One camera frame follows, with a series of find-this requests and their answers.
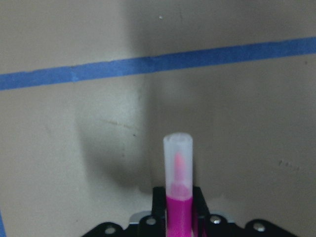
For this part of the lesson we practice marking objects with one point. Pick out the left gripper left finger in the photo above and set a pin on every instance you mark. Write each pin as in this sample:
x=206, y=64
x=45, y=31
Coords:
x=159, y=209

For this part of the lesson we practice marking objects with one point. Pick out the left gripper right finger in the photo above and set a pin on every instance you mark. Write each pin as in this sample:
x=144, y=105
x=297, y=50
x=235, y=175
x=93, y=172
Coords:
x=200, y=213

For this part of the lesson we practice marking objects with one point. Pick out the pink marker pen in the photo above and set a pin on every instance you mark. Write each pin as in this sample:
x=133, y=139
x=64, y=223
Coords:
x=178, y=163

